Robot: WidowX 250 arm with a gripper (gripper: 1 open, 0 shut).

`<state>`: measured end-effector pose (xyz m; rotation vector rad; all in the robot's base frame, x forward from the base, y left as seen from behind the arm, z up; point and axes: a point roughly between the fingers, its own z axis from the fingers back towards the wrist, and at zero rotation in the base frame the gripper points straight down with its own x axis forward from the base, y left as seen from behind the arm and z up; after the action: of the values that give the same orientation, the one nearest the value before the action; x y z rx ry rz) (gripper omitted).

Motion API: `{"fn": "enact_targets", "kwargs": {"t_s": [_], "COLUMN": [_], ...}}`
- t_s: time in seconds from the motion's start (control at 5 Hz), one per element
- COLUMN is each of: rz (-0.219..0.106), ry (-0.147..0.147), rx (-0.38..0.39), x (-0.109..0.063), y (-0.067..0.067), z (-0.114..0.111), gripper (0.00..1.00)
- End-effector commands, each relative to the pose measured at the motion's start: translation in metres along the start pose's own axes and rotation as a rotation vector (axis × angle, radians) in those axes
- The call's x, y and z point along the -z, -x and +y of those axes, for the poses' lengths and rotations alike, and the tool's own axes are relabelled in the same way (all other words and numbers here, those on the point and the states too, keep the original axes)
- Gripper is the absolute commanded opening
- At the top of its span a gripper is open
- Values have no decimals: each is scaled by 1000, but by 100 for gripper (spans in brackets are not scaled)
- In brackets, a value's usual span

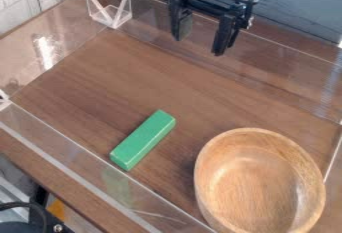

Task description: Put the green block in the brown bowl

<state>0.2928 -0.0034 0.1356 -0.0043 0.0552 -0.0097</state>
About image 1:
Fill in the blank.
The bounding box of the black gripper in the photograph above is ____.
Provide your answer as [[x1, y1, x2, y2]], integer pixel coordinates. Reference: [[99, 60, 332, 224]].
[[168, 0, 259, 56]]

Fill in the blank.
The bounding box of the green rectangular block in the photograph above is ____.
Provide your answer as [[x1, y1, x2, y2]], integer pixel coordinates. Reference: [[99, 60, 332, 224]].
[[109, 110, 176, 171]]

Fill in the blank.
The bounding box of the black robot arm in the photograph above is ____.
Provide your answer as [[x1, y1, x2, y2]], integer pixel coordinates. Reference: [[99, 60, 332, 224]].
[[165, 0, 258, 56]]

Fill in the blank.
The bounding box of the brown wooden bowl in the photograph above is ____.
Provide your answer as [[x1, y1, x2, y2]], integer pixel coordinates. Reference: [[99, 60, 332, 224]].
[[193, 128, 326, 233]]

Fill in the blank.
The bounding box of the black device lower left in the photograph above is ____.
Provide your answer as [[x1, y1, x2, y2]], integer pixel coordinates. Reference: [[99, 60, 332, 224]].
[[0, 217, 76, 233]]

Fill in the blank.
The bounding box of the clear acrylic corner bracket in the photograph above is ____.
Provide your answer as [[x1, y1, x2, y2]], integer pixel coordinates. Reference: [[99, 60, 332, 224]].
[[85, 0, 132, 29]]

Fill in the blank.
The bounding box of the clear acrylic enclosure wall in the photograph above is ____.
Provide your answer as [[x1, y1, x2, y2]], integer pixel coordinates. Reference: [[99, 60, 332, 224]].
[[0, 0, 342, 233]]

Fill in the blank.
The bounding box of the black cable lower left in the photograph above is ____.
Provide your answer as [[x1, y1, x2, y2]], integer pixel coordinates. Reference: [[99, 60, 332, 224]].
[[0, 201, 49, 233]]

